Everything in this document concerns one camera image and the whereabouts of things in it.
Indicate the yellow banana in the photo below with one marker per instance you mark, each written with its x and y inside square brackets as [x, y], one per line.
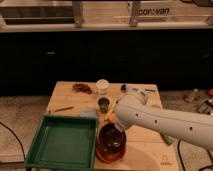
[110, 111]

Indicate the green cucumber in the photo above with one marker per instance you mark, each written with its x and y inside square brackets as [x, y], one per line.
[167, 139]

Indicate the wooden stick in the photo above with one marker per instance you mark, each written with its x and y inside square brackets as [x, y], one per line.
[61, 109]

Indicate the wooden crate with logo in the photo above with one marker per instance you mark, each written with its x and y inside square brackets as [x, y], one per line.
[101, 15]

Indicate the orange fruit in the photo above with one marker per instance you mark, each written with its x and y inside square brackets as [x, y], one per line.
[111, 118]

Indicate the black handled brush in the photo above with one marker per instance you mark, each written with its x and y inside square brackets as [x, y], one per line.
[125, 88]

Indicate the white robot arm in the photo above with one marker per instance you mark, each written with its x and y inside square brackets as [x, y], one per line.
[193, 128]

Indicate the orange bowl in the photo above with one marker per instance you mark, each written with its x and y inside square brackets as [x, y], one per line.
[109, 154]

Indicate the bunch of dark grapes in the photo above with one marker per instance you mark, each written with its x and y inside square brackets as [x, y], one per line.
[80, 87]

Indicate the white plastic cup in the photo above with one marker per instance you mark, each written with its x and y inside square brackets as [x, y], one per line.
[102, 86]

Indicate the dark brown bowl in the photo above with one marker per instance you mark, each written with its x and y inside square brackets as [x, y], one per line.
[110, 139]

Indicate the clear plastic bag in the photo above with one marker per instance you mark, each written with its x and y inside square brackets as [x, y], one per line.
[89, 113]

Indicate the green plastic tray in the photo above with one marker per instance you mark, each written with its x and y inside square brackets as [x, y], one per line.
[63, 143]

